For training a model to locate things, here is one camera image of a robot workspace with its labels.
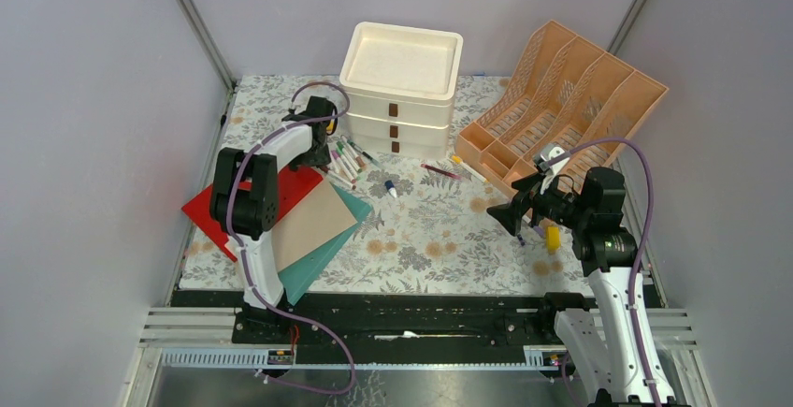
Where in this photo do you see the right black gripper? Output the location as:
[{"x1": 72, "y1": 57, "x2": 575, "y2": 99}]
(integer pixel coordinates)
[{"x1": 485, "y1": 169, "x2": 590, "y2": 237}]

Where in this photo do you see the red folder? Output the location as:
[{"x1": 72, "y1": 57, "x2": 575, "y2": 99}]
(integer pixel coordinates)
[{"x1": 181, "y1": 168, "x2": 323, "y2": 262}]

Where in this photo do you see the beige folder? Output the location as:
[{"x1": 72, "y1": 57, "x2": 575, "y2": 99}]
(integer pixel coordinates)
[{"x1": 272, "y1": 181, "x2": 357, "y2": 271}]

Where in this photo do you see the teal folder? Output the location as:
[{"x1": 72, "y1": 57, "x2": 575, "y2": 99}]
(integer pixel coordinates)
[{"x1": 279, "y1": 184, "x2": 371, "y2": 303}]

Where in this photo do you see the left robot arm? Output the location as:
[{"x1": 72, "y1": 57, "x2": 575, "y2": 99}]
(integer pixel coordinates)
[{"x1": 209, "y1": 96, "x2": 339, "y2": 343}]

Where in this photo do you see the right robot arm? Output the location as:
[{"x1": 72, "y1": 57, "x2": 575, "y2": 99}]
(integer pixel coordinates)
[{"x1": 487, "y1": 167, "x2": 681, "y2": 406}]

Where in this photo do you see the yellow eraser block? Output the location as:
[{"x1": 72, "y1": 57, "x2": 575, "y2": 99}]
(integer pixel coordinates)
[{"x1": 545, "y1": 225, "x2": 562, "y2": 254}]

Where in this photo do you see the green capped marker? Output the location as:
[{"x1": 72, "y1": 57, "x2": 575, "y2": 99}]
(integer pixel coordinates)
[{"x1": 337, "y1": 139, "x2": 366, "y2": 173}]

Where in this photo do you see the dark red pen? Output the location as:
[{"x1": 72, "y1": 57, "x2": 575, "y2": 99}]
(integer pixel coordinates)
[{"x1": 420, "y1": 163, "x2": 462, "y2": 181}]

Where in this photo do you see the yellow capped white marker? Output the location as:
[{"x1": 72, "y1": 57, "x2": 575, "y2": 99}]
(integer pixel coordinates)
[{"x1": 451, "y1": 155, "x2": 488, "y2": 183}]

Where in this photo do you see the floral table mat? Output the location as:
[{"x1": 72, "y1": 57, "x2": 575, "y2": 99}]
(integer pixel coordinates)
[{"x1": 179, "y1": 76, "x2": 592, "y2": 297}]

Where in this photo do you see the white three-drawer organizer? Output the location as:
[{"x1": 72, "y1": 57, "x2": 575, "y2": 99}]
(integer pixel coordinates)
[{"x1": 339, "y1": 22, "x2": 464, "y2": 160}]

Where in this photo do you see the orange plastic file rack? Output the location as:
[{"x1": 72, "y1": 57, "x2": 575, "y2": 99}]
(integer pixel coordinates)
[{"x1": 454, "y1": 21, "x2": 669, "y2": 196}]

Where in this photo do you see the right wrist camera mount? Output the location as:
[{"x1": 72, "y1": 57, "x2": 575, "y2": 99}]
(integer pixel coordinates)
[{"x1": 534, "y1": 143, "x2": 570, "y2": 195}]

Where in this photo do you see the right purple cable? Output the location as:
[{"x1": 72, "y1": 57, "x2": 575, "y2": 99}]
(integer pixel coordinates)
[{"x1": 544, "y1": 138, "x2": 664, "y2": 407}]

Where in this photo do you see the purple cable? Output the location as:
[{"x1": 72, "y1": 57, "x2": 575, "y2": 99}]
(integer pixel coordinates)
[
  {"x1": 223, "y1": 80, "x2": 358, "y2": 397},
  {"x1": 544, "y1": 138, "x2": 664, "y2": 407}
]

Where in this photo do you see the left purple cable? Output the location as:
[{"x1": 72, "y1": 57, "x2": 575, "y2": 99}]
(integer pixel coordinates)
[{"x1": 223, "y1": 80, "x2": 358, "y2": 397}]

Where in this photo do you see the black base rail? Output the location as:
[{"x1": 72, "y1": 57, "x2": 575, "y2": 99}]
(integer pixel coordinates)
[{"x1": 171, "y1": 290, "x2": 560, "y2": 366}]

